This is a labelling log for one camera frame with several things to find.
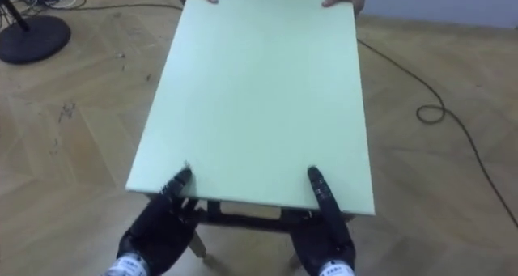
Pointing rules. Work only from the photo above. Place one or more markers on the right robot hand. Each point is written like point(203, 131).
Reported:
point(323, 239)

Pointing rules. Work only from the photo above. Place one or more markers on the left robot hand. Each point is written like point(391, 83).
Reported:
point(162, 231)

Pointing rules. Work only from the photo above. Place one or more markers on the white table with black legs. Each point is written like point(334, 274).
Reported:
point(263, 98)

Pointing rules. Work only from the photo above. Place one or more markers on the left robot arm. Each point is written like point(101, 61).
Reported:
point(127, 268)

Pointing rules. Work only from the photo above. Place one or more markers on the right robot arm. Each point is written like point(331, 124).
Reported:
point(336, 270)

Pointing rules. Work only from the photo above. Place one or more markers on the grey bed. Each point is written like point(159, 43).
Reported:
point(445, 2)

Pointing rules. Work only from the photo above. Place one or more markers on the black round-base stand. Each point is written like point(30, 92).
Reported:
point(36, 41)

